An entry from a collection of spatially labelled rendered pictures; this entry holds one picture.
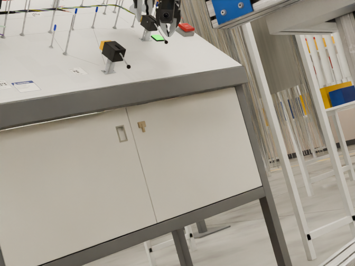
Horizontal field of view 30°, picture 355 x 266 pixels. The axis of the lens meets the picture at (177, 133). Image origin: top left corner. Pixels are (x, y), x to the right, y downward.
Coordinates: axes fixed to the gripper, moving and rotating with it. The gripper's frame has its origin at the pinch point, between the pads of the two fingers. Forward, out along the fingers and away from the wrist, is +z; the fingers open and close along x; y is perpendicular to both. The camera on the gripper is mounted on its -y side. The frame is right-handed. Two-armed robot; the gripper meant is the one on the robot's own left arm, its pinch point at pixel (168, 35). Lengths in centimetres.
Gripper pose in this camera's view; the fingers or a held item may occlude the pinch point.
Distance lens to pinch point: 242.9
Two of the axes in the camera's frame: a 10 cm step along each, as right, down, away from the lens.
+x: -9.9, -1.0, 1.0
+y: 1.4, -6.8, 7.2
